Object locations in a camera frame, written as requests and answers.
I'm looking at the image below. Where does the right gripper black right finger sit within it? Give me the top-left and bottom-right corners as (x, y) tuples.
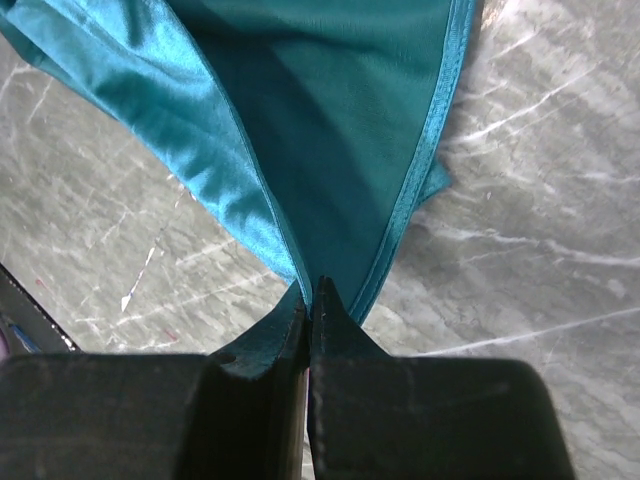
(308, 277), (575, 479)

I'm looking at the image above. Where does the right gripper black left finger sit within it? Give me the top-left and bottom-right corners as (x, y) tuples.
(1, 286), (307, 479)

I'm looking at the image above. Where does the teal satin napkin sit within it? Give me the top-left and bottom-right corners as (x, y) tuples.
(1, 1), (474, 322)

